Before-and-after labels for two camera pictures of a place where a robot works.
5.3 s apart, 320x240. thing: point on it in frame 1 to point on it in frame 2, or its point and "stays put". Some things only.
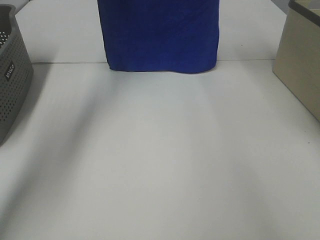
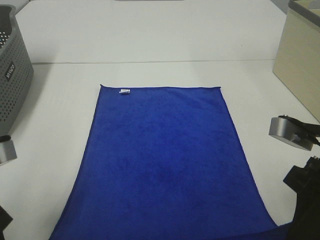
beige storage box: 296,64 stays put
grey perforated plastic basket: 16,70 stays put
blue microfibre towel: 148,35 to 165,163
